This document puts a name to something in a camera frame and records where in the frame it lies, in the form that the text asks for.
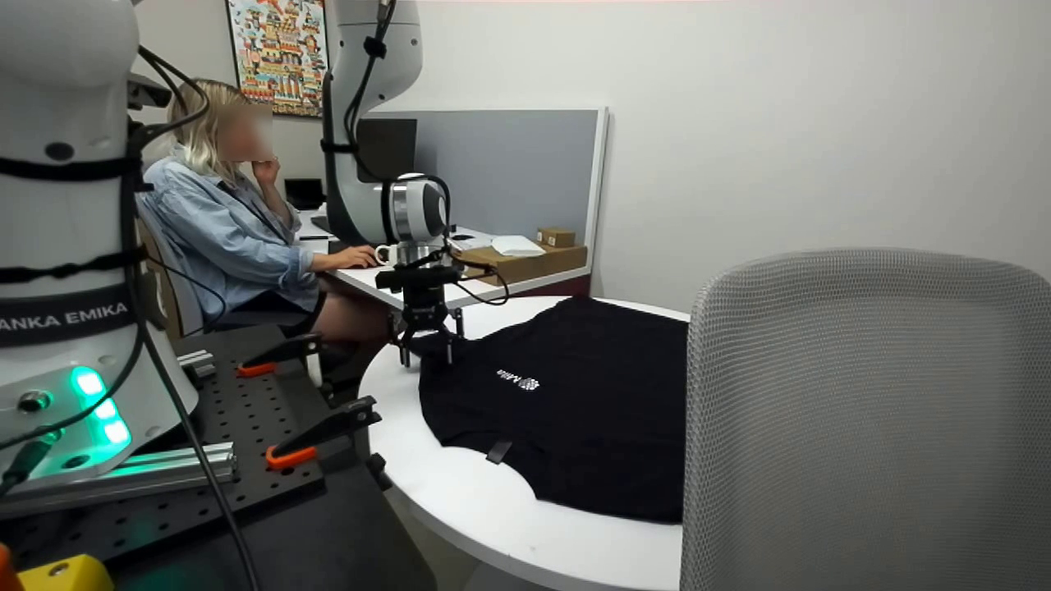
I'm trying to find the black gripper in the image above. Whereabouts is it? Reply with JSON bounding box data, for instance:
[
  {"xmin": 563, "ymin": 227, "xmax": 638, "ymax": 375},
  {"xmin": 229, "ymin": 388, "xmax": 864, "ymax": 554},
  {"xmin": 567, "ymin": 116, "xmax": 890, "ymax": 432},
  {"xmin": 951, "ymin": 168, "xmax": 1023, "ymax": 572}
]
[{"xmin": 394, "ymin": 285, "xmax": 466, "ymax": 372}]

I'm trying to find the black t-shirt white logo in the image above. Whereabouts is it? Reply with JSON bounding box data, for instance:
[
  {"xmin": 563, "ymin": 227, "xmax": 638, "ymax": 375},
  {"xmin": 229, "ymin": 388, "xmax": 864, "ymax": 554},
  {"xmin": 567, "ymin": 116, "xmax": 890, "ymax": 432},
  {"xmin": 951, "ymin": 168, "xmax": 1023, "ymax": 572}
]
[{"xmin": 418, "ymin": 295, "xmax": 690, "ymax": 526}]

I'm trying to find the seated person denim shirt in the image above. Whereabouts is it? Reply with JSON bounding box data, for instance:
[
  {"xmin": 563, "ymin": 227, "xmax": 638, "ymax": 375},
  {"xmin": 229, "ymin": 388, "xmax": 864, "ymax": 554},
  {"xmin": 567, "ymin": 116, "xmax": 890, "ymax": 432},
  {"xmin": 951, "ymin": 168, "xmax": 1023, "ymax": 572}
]
[{"xmin": 140, "ymin": 91, "xmax": 386, "ymax": 404}]

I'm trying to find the flat cardboard box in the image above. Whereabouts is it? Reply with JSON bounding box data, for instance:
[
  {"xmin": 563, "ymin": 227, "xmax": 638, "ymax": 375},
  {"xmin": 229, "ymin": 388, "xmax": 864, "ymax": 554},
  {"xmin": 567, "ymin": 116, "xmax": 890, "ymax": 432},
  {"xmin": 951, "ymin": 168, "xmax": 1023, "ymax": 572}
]
[{"xmin": 458, "ymin": 240, "xmax": 592, "ymax": 289}]

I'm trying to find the black clamp orange tip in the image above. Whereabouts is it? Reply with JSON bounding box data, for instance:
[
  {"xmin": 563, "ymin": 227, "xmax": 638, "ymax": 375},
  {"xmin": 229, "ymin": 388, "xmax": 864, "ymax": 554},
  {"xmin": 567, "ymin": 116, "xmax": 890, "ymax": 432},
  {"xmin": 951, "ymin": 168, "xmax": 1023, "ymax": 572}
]
[
  {"xmin": 264, "ymin": 394, "xmax": 383, "ymax": 477},
  {"xmin": 235, "ymin": 331, "xmax": 327, "ymax": 383}
]

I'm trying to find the small cardboard box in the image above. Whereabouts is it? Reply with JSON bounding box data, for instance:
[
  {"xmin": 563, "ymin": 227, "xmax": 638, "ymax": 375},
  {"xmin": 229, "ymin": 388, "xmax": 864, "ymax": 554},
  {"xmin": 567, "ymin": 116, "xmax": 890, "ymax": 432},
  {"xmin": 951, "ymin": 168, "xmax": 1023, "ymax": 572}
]
[{"xmin": 531, "ymin": 227, "xmax": 582, "ymax": 253}]

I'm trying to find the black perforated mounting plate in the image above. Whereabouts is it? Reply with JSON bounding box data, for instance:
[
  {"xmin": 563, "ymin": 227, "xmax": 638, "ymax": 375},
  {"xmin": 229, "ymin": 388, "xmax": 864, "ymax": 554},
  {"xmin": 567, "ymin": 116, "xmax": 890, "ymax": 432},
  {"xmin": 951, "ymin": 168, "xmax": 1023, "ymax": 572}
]
[{"xmin": 0, "ymin": 323, "xmax": 383, "ymax": 564}]

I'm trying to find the grey desk partition panel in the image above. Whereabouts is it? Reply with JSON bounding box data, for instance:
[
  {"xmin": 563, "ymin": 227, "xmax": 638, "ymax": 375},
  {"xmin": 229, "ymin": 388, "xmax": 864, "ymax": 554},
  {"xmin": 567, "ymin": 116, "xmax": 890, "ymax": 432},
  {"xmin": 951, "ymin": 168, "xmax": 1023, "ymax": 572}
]
[{"xmin": 365, "ymin": 105, "xmax": 610, "ymax": 295}]

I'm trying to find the black computer monitor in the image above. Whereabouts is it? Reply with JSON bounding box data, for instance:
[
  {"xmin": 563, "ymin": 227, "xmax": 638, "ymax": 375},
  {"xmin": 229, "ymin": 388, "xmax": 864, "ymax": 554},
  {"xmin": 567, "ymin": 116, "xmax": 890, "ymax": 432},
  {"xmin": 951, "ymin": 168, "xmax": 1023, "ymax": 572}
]
[{"xmin": 356, "ymin": 116, "xmax": 420, "ymax": 186}]

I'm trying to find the black office chair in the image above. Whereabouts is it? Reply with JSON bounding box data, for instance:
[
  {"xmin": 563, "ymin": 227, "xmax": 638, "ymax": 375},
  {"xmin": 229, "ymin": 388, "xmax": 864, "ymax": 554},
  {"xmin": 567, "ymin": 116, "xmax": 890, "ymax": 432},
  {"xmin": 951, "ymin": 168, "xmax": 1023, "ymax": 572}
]
[{"xmin": 132, "ymin": 194, "xmax": 323, "ymax": 346}]

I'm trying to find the yellow plastic box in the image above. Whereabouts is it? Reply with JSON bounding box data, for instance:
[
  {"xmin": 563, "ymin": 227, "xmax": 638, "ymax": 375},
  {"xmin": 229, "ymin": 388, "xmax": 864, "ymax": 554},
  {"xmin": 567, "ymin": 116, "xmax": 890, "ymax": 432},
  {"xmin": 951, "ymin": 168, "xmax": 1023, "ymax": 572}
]
[{"xmin": 13, "ymin": 553, "xmax": 119, "ymax": 591}]

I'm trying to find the grey mesh office chair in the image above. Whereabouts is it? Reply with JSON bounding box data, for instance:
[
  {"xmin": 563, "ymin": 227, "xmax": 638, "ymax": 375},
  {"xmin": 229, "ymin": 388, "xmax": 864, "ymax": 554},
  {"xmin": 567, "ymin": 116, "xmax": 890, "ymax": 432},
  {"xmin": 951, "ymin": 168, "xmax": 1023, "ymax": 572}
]
[{"xmin": 681, "ymin": 245, "xmax": 1051, "ymax": 591}]

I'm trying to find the orange plastic object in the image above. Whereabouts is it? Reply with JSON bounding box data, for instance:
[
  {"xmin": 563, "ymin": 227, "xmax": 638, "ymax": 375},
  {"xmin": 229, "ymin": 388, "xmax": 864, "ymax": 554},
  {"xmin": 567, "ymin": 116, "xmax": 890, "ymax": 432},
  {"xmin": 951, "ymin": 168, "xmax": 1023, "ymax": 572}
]
[{"xmin": 0, "ymin": 542, "xmax": 25, "ymax": 591}]

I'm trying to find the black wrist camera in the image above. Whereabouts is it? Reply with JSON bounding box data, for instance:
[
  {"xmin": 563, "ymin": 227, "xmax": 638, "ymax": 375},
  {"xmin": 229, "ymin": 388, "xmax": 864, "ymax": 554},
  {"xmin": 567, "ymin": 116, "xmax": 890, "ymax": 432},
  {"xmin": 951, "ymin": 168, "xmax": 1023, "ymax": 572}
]
[{"xmin": 376, "ymin": 263, "xmax": 469, "ymax": 295}]

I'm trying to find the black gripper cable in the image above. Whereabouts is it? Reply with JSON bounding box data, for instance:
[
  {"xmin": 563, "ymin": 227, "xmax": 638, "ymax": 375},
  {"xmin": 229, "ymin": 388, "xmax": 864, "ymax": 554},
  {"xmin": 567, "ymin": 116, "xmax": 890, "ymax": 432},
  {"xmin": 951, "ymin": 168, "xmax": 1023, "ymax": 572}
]
[{"xmin": 446, "ymin": 253, "xmax": 512, "ymax": 308}]

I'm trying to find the aluminium rail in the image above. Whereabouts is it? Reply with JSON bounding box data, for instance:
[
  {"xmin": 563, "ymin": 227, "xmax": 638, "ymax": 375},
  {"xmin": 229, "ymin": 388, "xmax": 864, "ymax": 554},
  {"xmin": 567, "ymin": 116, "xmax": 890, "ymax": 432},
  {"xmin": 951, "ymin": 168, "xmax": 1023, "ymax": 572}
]
[{"xmin": 0, "ymin": 437, "xmax": 240, "ymax": 519}]

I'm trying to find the colourful wall poster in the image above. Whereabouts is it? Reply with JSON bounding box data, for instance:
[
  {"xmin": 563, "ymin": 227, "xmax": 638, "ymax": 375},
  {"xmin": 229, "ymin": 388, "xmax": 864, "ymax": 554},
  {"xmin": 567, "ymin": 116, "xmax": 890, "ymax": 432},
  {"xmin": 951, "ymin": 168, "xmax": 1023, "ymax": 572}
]
[{"xmin": 224, "ymin": 0, "xmax": 331, "ymax": 123}]

